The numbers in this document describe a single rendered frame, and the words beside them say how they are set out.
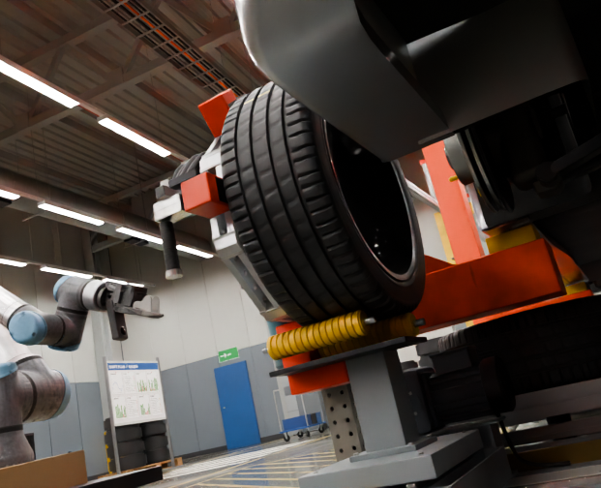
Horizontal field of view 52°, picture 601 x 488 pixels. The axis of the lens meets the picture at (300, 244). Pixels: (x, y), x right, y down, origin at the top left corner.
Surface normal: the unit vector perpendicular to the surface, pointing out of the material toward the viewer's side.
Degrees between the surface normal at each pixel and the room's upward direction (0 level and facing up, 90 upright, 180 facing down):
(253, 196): 98
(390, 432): 90
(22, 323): 95
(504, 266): 90
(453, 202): 90
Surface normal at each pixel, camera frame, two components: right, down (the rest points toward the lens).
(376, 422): -0.48, -0.14
